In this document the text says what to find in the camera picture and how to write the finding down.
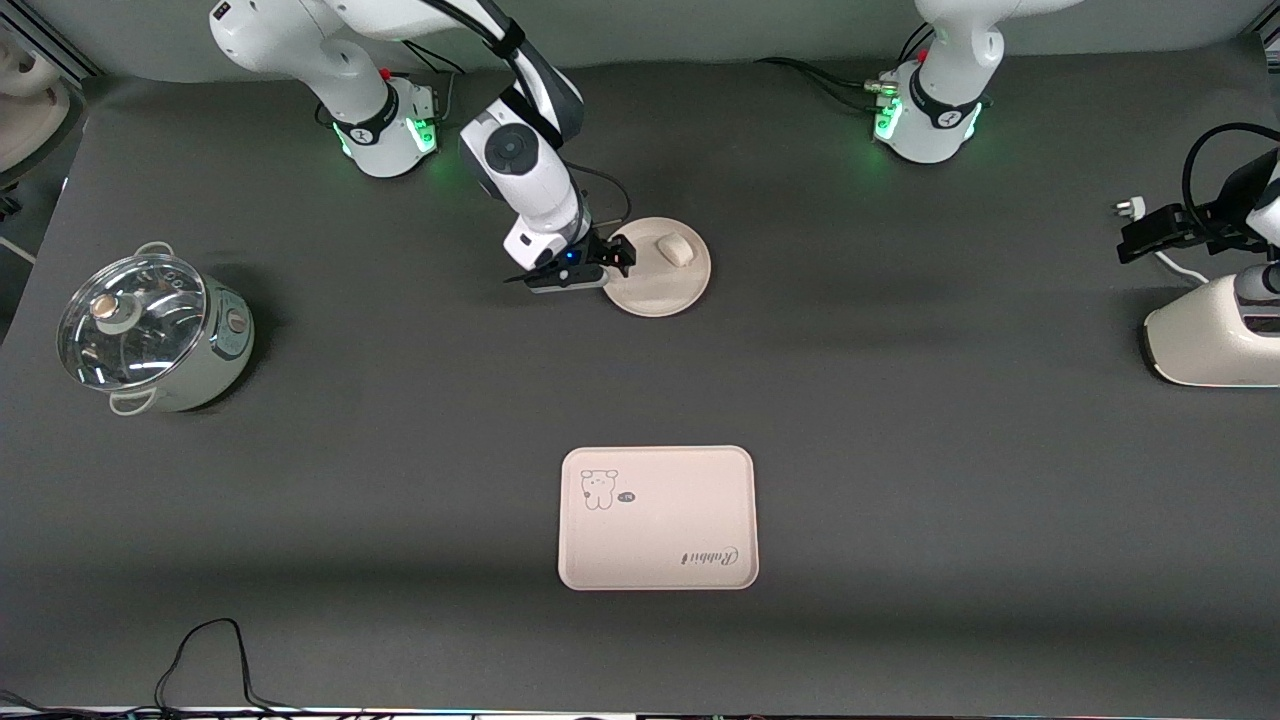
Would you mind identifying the round beige plate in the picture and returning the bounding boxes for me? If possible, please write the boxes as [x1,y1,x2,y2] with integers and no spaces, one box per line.
[603,217,712,318]

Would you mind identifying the beige rectangular rabbit tray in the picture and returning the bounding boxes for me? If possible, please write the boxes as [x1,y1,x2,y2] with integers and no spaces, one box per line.
[557,445,760,591]

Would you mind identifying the cream white toaster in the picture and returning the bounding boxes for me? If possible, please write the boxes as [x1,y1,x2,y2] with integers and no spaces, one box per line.
[1143,275,1280,388]

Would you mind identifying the pale green electric pot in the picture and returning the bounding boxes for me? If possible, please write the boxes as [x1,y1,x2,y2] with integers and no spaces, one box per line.
[57,241,255,416]

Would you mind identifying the beige round background object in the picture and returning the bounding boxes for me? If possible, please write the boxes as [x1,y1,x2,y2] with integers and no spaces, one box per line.
[0,30,73,176]

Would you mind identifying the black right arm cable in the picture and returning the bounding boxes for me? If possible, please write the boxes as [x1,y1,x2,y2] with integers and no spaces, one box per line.
[430,0,633,241]

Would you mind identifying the black right arm base cables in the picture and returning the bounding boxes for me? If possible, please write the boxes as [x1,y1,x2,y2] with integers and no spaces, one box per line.
[398,38,469,123]

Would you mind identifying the black arm base cables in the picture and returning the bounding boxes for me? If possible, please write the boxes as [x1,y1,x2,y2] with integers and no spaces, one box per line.
[398,38,469,123]
[755,25,936,111]

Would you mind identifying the black left arm base cables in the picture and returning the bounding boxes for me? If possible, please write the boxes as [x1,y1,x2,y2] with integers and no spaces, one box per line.
[755,25,936,111]

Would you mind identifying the thin black loose cable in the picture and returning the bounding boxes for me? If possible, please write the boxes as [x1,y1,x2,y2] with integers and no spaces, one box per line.
[0,618,361,717]

